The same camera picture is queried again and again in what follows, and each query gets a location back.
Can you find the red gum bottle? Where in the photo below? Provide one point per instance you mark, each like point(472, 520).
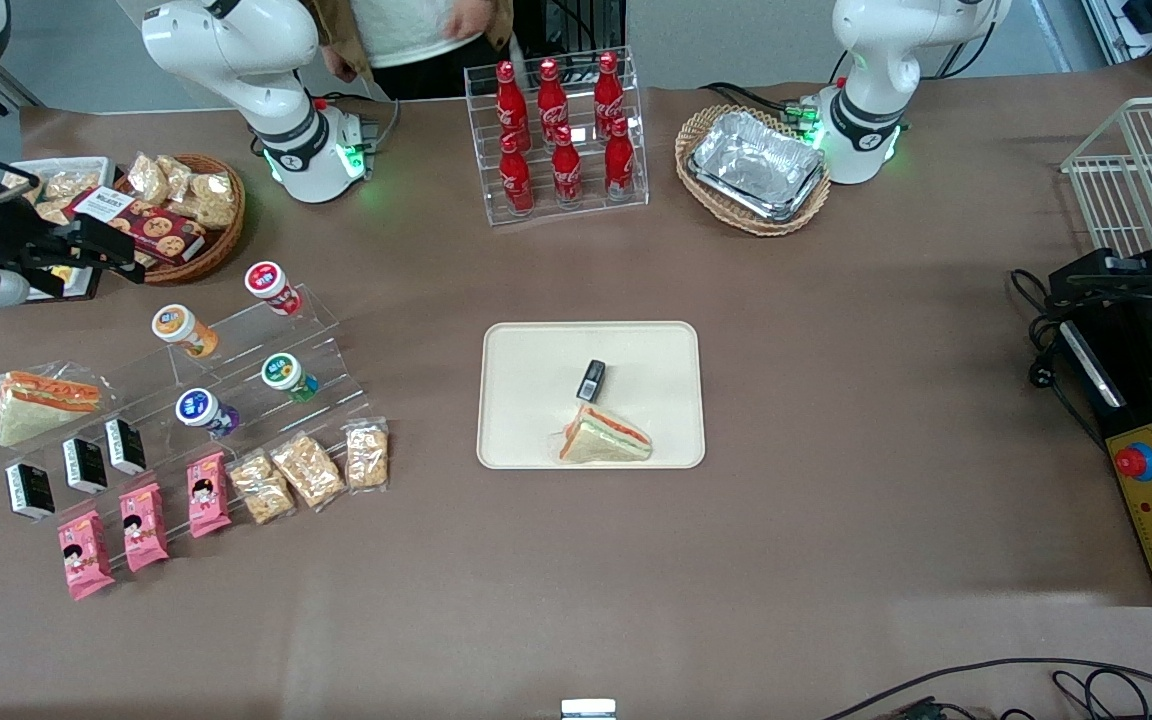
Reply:
point(269, 283)

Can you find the stacked foil trays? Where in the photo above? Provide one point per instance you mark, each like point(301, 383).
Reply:
point(756, 165)

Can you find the black white snack box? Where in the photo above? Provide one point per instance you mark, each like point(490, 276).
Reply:
point(125, 446)
point(85, 465)
point(30, 491)

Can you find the cream plastic tray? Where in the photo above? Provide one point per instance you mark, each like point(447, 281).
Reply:
point(656, 380)

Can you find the clear acrylic bottle rack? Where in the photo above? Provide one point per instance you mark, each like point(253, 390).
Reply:
point(481, 150)

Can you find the orange gum bottle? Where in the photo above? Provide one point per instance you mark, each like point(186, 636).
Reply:
point(181, 328)

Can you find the blue gum bottle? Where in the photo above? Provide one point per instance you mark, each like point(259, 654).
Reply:
point(201, 410)

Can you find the brown rice cracker bag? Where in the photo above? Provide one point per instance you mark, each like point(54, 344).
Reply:
point(71, 184)
point(54, 210)

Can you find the clear bag puffed snack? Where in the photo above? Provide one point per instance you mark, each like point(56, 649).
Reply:
point(179, 175)
point(148, 180)
point(211, 200)

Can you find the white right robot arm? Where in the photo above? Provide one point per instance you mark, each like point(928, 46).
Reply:
point(236, 50)

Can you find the light wicker basket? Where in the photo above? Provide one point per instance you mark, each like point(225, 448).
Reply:
point(706, 205)

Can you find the yellow packet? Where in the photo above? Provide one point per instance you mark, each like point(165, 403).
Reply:
point(63, 273)

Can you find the clear bag nut brittle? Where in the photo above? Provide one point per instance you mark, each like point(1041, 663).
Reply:
point(367, 455)
point(307, 471)
point(261, 488)

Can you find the white snack tray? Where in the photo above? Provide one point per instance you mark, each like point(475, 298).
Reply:
point(86, 165)

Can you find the wrapped triangle sandwich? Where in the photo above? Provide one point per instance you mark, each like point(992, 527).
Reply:
point(36, 405)
point(604, 440)

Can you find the red cookie box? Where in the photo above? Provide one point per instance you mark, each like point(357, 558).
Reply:
point(151, 232)

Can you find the red cola bottle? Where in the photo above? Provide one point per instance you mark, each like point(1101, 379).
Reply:
point(551, 100)
point(608, 95)
point(516, 180)
point(619, 163)
point(510, 105)
point(566, 172)

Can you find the green gum bottle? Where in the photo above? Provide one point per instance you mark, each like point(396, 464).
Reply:
point(286, 375)

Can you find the clear acrylic stepped stand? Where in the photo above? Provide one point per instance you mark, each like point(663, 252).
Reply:
point(328, 355)

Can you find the brown wicker basket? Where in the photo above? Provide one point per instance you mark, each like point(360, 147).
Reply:
point(221, 245)

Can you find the pink snack packet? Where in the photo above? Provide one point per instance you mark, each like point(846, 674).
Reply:
point(208, 495)
point(144, 527)
point(85, 555)

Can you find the standing person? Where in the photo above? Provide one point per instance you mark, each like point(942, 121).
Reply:
point(406, 35)

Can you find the small black gum box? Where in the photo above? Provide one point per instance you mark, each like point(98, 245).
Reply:
point(591, 381)

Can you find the small white device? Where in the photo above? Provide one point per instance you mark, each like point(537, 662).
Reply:
point(588, 709)

